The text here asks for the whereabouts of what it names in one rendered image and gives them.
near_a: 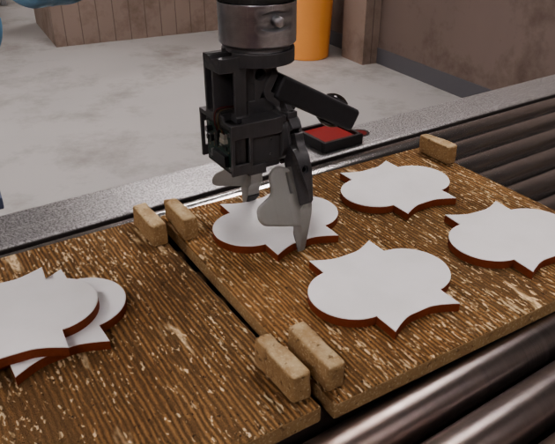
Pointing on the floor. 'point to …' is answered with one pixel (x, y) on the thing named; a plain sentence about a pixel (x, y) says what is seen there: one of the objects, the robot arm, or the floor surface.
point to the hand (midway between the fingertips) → (277, 221)
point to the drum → (313, 29)
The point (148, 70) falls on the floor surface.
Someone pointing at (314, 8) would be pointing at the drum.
